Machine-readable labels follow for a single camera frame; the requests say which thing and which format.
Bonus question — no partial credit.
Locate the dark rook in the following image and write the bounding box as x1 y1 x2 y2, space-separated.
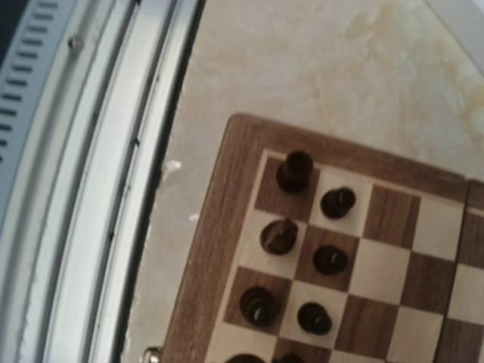
276 150 314 194

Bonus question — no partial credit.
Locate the wooden chess board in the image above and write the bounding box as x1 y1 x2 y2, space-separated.
161 113 483 362

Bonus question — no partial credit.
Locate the dark pawn file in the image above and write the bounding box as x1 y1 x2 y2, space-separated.
297 302 333 336
312 245 349 275
320 187 356 219

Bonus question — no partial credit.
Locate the dark chess piece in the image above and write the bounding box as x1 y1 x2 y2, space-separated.
271 352 304 363

